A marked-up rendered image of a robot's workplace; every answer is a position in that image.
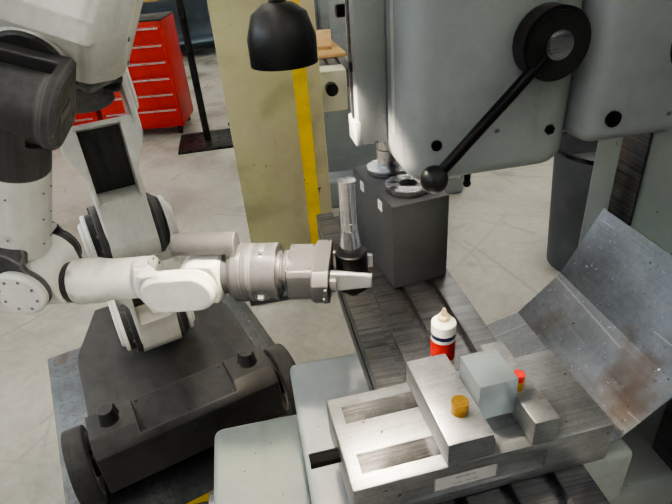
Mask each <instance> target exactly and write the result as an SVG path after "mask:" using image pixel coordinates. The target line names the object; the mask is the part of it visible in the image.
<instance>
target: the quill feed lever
mask: <svg viewBox="0 0 672 504"><path fill-rule="evenodd" d="M590 41H591V25H590V22H589V19H588V17H587V16H586V14H585V13H584V12H583V11H582V10H581V9H580V8H578V7H576V6H573V5H569V4H564V3H559V2H548V3H544V4H541V5H539V6H537V7H535V8H534V9H532V10H531V11H530V12H529V13H528V14H527V15H526V16H525V17H524V18H523V19H522V21H521V22H520V24H519V25H518V27H517V29H516V32H515V35H514V38H513V44H512V53H513V58H514V61H515V63H516V65H517V67H518V68H519V69H520V70H521V71H522V72H523V73H522V74H521V75H520V76H519V77H518V78H517V80H516V81H515V82H514V83H513V84H512V85H511V86H510V87H509V88H508V90H507V91H506V92H505V93H504V94H503V95H502V96H501V97H500V98H499V100H498V101H497V102H496V103H495V104H494V105H493V106H492V107H491V108H490V110H489V111H488V112H487V113H486V114H485V115H484V116H483V117H482V118H481V120H480V121H479V122H478V123H477V124H476V125H475V126H474V127H473V128H472V130H471V131H470V132H469V133H468V134H467V135H466V136H465V137H464V138H463V140H462V141H461V142H460V143H459V144H458V145H457V146H456V147H455V148H454V150H453V151H452V152H451V153H450V154H449V155H448V156H447V157H446V158H445V160H444V161H443V162H442V163H441V164H440V165H439V166H437V165H432V166H429V167H427V168H425V169H424V170H423V171H422V173H421V175H420V185H421V187H422V188H423V189H424V190H425V191H426V192H428V193H430V194H437V193H440V192H442V191H443V190H444V189H445V188H446V187H447V185H448V181H449V178H448V174H447V173H448V172H449V171H450V170H451V169H452V168H453V167H454V166H455V165H456V163H457V162H458V161H459V160H460V159H461V158H462V157H463V156H464V155H465V154H466V152H467V151H468V150H469V149H470V148H471V147H472V146H473V145H474V144H475V143H476V142H477V140H478V139H479V138H480V137H481V136H482V135H483V134H484V133H485V132H486V131H487V129H488V128H489V127H490V126H491V125H492V124H493V123H494V122H495V121H496V120H497V118H498V117H499V116H500V115H501V114H502V113H503V112H504V111H505V110H506V109H507V107H508V106H509V105H510V104H511V103H512V102H513V101H514V100H515V99H516V98H517V97H518V95H519V94H520V93H521V92H522V91H523V90H524V89H525V88H526V87H527V86H528V84H529V83H530V82H531V81H532V80H533V79H534V78H536V79H538V80H541V81H546V82H551V81H557V80H560V79H562V78H564V77H566V76H568V75H569V74H571V73H572V72H573V71H574V70H575V69H576V68H577V67H578V66H579V65H580V64H581V62H582V61H583V59H584V57H585V56H586V54H587V51H588V49H589V46H590Z"/></svg>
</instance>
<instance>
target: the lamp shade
mask: <svg viewBox="0 0 672 504"><path fill-rule="evenodd" d="M247 45H248V51H249V58H250V65H251V68H252V69H254V70H258V71H270V72H272V71H288V70H295V69H300V68H305V67H308V66H311V65H314V64H315V63H317V62H318V54H317V42H316V33H315V30H314V28H313V25H312V23H311V20H310V18H309V15H308V13H307V10H305V9H304V8H302V7H301V6H299V5H298V4H296V3H295V2H294V1H287V0H268V2H267V3H263V4H261V5H260V6H259V7H258V8H257V9H256V10H255V11H254V12H253V13H252V14H251V15H250V21H249V28H248V35H247Z"/></svg>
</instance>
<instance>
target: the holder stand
mask: <svg viewBox="0 0 672 504"><path fill-rule="evenodd" d="M353 178H355V186H356V203H357V221H358V231H359V235H360V239H361V244H362V245H363V246H364V247H365V248H366V249H367V253H372V254H373V261H374V262H375V264H376V265H377V266H378V268H379V269H380V270H381V272H382V273H383V274H384V276H385V277H386V278H387V280H388V281H389V282H390V284H391V285H392V286H393V288H398V287H402V286H405V285H409V284H413V283H417V282H421V281H425V280H429V279H432V278H436V277H440V276H444V275H446V262H447V237H448V213H449V194H447V193H446V192H445V191H444V190H443V191H442V192H440V193H437V194H430V193H428V192H426V191H425V190H424V189H423V188H422V187H421V185H420V180H418V179H415V178H413V177H411V176H410V175H409V174H408V173H407V172H406V171H405V170H404V169H403V168H402V166H401V165H400V164H399V166H398V167H397V168H395V169H391V170H384V169H380V168H378V167H377V159H376V160H373V161H371V162H370V163H368V164H367V165H362V166H357V167H353Z"/></svg>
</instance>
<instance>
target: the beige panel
mask: <svg viewBox="0 0 672 504"><path fill-rule="evenodd" d="M287 1H294V2H295V3H296V4H298V5H299V6H301V7H302V8H304V9H305V10H307V13H308V15H309V18H310V20H311V23H312V25H313V28H314V30H315V33H316V42H317V32H316V21H315V9H314V0H287ZM267 2H268V0H207V4H208V10H209V15H210V21H211V26H212V32H213V37H214V43H215V48H216V54H217V59H218V65H219V70H220V76H221V81H222V87H223V92H224V98H225V103H226V109H227V114H228V120H229V125H230V131H231V136H232V142H233V147H234V153H235V158H236V164H237V169H238V175H239V180H240V186H241V191H242V197H243V202H244V208H245V213H246V219H247V224H248V230H249V235H250V241H251V243H273V242H279V243H280V244H281V245H282V248H283V251H284V252H285V250H290V248H291V245H293V244H317V241H318V240H319V237H318V228H317V218H316V215H318V214H325V213H331V212H332V206H331V194H330V183H329V171H328V159H327V148H326V136H325V125H324V113H323V102H322V90H321V79H320V67H319V55H318V62H317V63H315V64H314V65H311V66H308V67H305V68H300V69H295V70H288V71H272V72H270V71H258V70H254V69H252V68H251V65H250V58H249V51H248V45H247V35H248V28H249V21H250V15H251V14H252V13H253V12H254V11H255V10H256V9H257V8H258V7H259V6H260V5H261V4H263V3H267Z"/></svg>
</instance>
